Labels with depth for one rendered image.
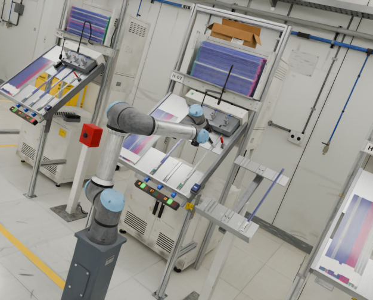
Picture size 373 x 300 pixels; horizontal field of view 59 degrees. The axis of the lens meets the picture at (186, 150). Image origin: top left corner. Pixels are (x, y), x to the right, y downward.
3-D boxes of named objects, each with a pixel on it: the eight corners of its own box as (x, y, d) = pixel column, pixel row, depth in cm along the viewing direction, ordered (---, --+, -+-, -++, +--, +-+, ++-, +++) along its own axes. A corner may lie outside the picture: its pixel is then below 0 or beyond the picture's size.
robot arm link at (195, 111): (184, 110, 181) (195, 100, 183) (188, 121, 191) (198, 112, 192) (193, 117, 177) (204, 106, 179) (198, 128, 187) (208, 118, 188)
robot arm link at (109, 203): (100, 226, 151) (108, 200, 147) (89, 211, 160) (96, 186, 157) (123, 224, 159) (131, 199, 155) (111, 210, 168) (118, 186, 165)
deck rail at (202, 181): (189, 203, 202) (188, 198, 197) (187, 202, 203) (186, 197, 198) (247, 128, 234) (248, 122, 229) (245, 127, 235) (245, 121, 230)
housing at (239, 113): (242, 131, 234) (242, 118, 223) (187, 109, 256) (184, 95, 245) (248, 124, 237) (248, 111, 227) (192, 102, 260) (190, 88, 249)
